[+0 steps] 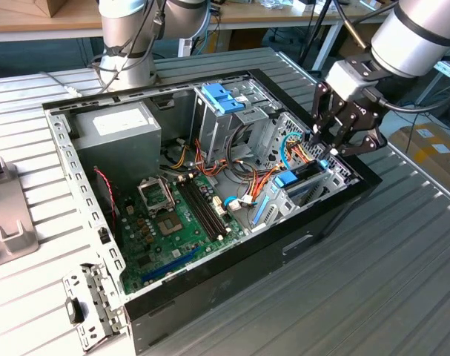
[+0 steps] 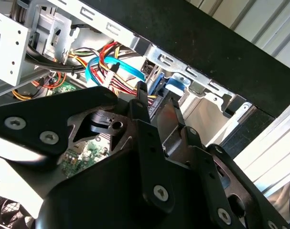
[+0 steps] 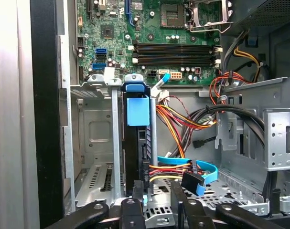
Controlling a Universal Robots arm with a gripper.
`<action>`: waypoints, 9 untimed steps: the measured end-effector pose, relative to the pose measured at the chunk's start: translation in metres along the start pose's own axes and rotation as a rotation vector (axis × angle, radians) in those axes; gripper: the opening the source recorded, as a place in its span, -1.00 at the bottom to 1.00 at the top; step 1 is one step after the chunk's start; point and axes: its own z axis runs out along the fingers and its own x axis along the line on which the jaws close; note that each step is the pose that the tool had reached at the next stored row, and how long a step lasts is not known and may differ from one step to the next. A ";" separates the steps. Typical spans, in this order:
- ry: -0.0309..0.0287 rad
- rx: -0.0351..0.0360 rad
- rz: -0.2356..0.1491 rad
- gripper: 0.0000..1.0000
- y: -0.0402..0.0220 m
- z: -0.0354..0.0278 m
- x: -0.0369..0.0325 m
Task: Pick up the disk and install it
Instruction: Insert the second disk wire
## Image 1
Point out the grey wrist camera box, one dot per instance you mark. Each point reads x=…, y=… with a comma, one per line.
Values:
x=347, y=81

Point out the silver drive cage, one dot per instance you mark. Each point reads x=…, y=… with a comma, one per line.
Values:
x=217, y=137

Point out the wooden desk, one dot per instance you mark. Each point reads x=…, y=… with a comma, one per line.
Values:
x=269, y=16

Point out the small white box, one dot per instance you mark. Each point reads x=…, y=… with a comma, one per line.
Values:
x=185, y=46

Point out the blue plastic bay latch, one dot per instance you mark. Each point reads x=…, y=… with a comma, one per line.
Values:
x=219, y=98

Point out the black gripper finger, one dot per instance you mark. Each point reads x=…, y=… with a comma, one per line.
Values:
x=323, y=104
x=369, y=146

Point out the CPU socket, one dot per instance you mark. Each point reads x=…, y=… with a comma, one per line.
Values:
x=169, y=224

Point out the blue expansion slot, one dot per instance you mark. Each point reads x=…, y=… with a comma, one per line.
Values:
x=169, y=266

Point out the brown cardboard box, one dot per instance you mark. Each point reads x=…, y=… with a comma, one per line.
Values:
x=50, y=7

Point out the white motherboard connector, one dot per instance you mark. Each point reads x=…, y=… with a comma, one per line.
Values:
x=218, y=207

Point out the labelled cardboard box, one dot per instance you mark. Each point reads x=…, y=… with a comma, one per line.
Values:
x=432, y=159

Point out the black RAM slot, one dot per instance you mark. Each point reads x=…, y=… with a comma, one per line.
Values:
x=198, y=210
x=208, y=207

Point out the green motherboard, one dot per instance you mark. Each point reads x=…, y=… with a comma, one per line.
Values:
x=195, y=241

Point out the hard disk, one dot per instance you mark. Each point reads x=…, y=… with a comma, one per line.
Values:
x=285, y=180

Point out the black open PC case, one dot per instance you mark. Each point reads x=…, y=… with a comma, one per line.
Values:
x=247, y=282

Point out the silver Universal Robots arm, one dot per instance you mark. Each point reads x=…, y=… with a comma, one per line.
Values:
x=413, y=37

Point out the grey power supply unit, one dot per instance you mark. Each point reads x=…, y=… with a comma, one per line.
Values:
x=117, y=155

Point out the silver disk bay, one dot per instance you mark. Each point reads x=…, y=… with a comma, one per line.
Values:
x=280, y=209

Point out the grey parts rack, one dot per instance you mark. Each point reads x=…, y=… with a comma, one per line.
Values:
x=6, y=207

